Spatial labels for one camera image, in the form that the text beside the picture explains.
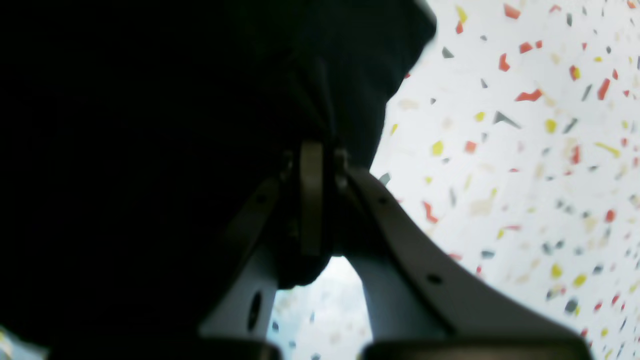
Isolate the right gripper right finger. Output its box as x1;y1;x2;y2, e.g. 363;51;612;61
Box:
334;150;588;351

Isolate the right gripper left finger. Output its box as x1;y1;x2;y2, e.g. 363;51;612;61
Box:
198;142;323;341

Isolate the black t-shirt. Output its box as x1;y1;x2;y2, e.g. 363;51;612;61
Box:
1;0;437;346

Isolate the terrazzo patterned tablecloth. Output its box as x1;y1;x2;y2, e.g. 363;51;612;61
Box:
267;0;640;360

